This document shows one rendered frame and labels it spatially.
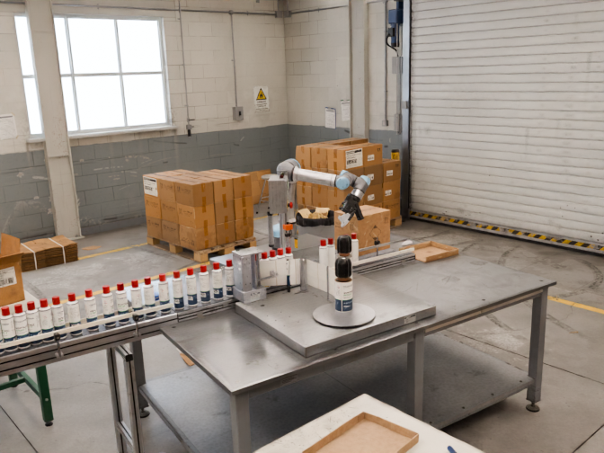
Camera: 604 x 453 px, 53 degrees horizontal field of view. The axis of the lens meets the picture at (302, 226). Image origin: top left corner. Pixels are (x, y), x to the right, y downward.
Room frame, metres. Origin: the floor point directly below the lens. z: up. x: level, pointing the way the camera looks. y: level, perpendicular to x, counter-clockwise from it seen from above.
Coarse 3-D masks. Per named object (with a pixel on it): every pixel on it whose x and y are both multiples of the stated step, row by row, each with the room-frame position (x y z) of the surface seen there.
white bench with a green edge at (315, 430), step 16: (352, 400) 2.15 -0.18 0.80; (368, 400) 2.14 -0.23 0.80; (336, 416) 2.04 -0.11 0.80; (352, 416) 2.03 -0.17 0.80; (384, 416) 2.03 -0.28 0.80; (400, 416) 2.02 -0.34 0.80; (304, 432) 1.94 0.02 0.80; (320, 432) 1.94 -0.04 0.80; (432, 432) 1.91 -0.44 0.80; (272, 448) 1.85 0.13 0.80; (288, 448) 1.85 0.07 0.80; (304, 448) 1.85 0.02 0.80; (416, 448) 1.83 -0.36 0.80; (432, 448) 1.82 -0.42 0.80; (464, 448) 1.82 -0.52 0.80
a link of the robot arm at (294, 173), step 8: (280, 168) 3.82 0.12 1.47; (288, 168) 3.79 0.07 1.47; (296, 168) 3.79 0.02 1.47; (288, 176) 3.77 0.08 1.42; (296, 176) 3.77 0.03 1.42; (304, 176) 3.75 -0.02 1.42; (312, 176) 3.74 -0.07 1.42; (320, 176) 3.73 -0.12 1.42; (328, 176) 3.72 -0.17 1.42; (336, 176) 3.71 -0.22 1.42; (344, 176) 3.71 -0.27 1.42; (328, 184) 3.72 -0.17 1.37; (336, 184) 3.67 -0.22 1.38; (344, 184) 3.66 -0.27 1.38
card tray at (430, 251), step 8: (400, 248) 3.98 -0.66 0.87; (408, 248) 4.02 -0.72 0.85; (416, 248) 4.06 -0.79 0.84; (424, 248) 4.07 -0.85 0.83; (432, 248) 4.06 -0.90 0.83; (440, 248) 4.05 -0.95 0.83; (448, 248) 4.00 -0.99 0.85; (456, 248) 3.94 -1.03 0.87; (416, 256) 3.89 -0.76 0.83; (424, 256) 3.88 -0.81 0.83; (432, 256) 3.79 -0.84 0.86; (440, 256) 3.83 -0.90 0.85; (448, 256) 3.87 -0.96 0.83
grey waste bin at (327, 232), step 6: (300, 228) 6.07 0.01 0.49; (306, 228) 6.00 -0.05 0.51; (312, 228) 5.97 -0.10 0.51; (318, 228) 5.96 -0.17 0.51; (324, 228) 5.98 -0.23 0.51; (330, 228) 6.01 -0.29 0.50; (300, 234) 6.08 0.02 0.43; (312, 234) 5.98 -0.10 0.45; (318, 234) 5.97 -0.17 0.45; (324, 234) 5.98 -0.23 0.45; (330, 234) 6.01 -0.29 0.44
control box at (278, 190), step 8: (272, 176) 3.46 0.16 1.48; (272, 184) 3.34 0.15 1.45; (280, 184) 3.33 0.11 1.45; (272, 192) 3.34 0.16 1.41; (280, 192) 3.33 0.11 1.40; (272, 200) 3.34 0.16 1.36; (280, 200) 3.33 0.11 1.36; (288, 200) 3.44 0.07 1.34; (272, 208) 3.34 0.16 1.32; (280, 208) 3.33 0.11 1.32; (288, 208) 3.41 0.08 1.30
